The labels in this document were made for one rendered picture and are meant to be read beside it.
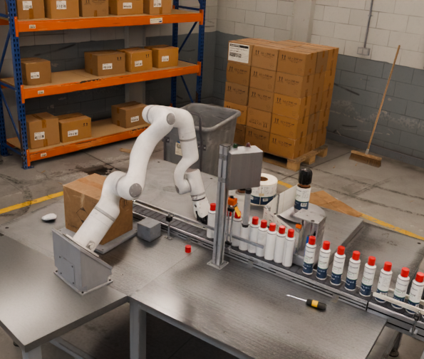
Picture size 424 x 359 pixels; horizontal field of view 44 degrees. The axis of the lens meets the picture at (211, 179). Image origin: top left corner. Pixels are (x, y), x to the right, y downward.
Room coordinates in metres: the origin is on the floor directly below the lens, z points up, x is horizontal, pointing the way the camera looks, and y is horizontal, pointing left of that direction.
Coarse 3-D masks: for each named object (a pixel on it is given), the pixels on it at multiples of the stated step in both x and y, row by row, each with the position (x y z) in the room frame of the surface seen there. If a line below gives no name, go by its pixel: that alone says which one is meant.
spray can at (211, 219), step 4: (212, 204) 2.56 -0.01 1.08; (212, 208) 2.55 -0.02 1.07; (208, 212) 2.56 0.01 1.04; (212, 212) 2.54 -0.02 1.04; (208, 216) 2.55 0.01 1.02; (212, 216) 2.54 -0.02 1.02; (208, 220) 2.55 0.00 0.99; (212, 220) 2.54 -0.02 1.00; (208, 224) 2.55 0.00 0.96; (212, 224) 2.54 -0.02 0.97; (208, 232) 2.55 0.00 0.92; (212, 232) 2.54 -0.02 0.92; (208, 236) 2.55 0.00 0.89; (212, 236) 2.54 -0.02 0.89
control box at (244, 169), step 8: (232, 152) 2.33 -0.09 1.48; (240, 152) 2.34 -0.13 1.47; (248, 152) 2.35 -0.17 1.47; (256, 152) 2.36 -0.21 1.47; (232, 160) 2.31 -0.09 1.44; (240, 160) 2.33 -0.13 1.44; (248, 160) 2.35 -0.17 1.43; (256, 160) 2.36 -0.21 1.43; (232, 168) 2.31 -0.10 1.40; (240, 168) 2.33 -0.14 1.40; (248, 168) 2.35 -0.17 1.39; (256, 168) 2.36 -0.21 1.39; (232, 176) 2.32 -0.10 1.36; (240, 176) 2.33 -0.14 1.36; (248, 176) 2.35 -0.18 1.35; (256, 176) 2.36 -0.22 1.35; (232, 184) 2.32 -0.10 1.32; (240, 184) 2.33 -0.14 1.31; (248, 184) 2.35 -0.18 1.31; (256, 184) 2.37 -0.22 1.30
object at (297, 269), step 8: (136, 208) 2.86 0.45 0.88; (144, 208) 2.87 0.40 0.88; (152, 216) 2.77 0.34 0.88; (160, 216) 2.78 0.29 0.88; (176, 224) 2.68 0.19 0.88; (184, 224) 2.69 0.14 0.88; (192, 232) 2.60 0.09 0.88; (200, 232) 2.61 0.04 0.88; (232, 248) 2.45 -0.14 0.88; (256, 256) 2.38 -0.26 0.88; (272, 264) 2.32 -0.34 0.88; (280, 264) 2.32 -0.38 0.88; (296, 272) 2.25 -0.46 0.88; (312, 272) 2.26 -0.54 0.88; (328, 280) 2.20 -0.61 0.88; (336, 288) 2.13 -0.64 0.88; (344, 288) 2.13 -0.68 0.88; (360, 288) 2.14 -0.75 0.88; (360, 296) 2.08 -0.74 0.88
